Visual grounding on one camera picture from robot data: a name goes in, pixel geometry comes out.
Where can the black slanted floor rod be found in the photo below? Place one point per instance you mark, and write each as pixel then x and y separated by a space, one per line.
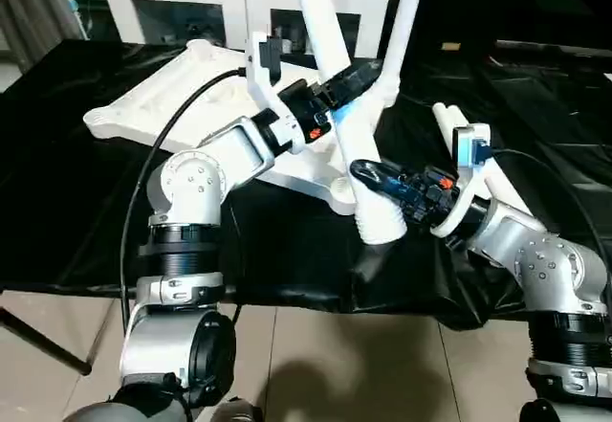
pixel 43 343

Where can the white plastic table top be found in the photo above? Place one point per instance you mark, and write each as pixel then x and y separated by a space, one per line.
pixel 191 106

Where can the grey round robot part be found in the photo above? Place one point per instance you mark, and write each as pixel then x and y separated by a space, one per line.
pixel 236 411

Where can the black work mat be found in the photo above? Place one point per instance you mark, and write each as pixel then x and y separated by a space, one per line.
pixel 57 202

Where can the black horizontal bar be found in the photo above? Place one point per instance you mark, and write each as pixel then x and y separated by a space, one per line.
pixel 555 48

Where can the dark cabinet with yellow label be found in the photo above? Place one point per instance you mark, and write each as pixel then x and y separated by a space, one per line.
pixel 516 1

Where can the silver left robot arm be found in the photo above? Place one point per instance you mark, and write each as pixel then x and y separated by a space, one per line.
pixel 196 178

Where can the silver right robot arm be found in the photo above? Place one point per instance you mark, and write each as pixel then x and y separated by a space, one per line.
pixel 535 259

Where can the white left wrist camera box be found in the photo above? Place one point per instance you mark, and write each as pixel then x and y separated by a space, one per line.
pixel 260 68

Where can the white plastic table leg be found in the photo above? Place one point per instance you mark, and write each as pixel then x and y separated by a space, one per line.
pixel 449 121
pixel 330 39
pixel 406 20
pixel 502 192

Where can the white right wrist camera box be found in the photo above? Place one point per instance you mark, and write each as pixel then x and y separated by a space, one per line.
pixel 470 149

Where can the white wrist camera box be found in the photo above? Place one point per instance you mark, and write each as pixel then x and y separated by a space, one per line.
pixel 470 149
pixel 260 68

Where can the grey curtain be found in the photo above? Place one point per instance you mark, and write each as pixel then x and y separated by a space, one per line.
pixel 33 6

